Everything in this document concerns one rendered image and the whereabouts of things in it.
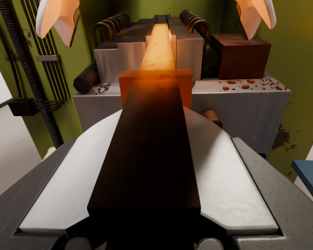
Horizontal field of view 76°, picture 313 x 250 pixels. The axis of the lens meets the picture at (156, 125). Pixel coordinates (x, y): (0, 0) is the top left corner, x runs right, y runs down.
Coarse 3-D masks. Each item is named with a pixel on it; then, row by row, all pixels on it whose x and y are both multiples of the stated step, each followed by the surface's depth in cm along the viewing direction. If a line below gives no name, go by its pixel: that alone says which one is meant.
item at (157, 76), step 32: (160, 32) 32; (160, 64) 16; (128, 96) 10; (160, 96) 10; (128, 128) 8; (160, 128) 8; (128, 160) 6; (160, 160) 6; (192, 160) 6; (96, 192) 5; (128, 192) 5; (160, 192) 5; (192, 192) 5; (128, 224) 5; (160, 224) 5
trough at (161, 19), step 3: (159, 15) 69; (162, 15) 69; (165, 15) 69; (156, 18) 63; (159, 18) 69; (162, 18) 69; (165, 18) 69; (156, 21) 61; (159, 21) 65; (162, 21) 65; (165, 21) 65; (168, 24) 48; (168, 27) 46; (168, 30) 45
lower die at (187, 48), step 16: (128, 32) 46; (144, 32) 45; (176, 32) 42; (96, 48) 38; (112, 48) 37; (128, 48) 37; (144, 48) 36; (176, 48) 36; (192, 48) 36; (112, 64) 38; (128, 64) 38; (176, 64) 38; (192, 64) 38; (112, 80) 40
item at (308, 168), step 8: (296, 160) 53; (304, 160) 53; (312, 160) 53; (296, 168) 52; (304, 168) 51; (312, 168) 51; (304, 176) 49; (312, 176) 48; (304, 184) 49; (312, 184) 46; (312, 192) 46
